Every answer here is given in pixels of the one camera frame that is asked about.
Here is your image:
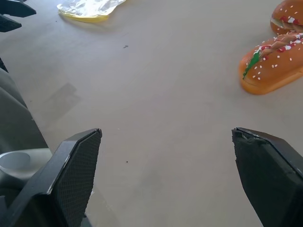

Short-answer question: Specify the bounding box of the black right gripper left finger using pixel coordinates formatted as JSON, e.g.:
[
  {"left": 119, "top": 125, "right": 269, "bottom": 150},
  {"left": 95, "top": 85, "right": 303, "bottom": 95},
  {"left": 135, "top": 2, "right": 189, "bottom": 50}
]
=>
[{"left": 0, "top": 128, "right": 103, "bottom": 227}]

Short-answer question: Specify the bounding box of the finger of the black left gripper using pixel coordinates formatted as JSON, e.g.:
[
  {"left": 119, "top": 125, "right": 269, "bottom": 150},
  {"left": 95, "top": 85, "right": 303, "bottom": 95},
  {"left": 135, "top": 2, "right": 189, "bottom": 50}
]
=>
[
  {"left": 0, "top": 14, "right": 23, "bottom": 33},
  {"left": 0, "top": 0, "right": 37, "bottom": 18}
]

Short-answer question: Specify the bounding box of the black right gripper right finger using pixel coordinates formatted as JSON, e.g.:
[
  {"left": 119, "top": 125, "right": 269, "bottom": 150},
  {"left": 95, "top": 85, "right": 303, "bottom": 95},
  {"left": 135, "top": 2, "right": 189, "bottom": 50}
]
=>
[{"left": 231, "top": 127, "right": 303, "bottom": 227}]

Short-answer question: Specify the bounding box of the clear yellow plastic bag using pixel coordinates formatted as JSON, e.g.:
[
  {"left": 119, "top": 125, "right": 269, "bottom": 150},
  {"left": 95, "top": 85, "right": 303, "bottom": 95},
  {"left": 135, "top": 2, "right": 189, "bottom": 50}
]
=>
[{"left": 57, "top": 0, "right": 127, "bottom": 24}]

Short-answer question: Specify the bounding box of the toy hot dog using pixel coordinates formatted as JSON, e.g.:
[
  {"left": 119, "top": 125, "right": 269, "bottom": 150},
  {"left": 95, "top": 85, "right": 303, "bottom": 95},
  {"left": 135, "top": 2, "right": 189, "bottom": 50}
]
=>
[
  {"left": 238, "top": 32, "right": 303, "bottom": 96},
  {"left": 270, "top": 0, "right": 303, "bottom": 35}
]

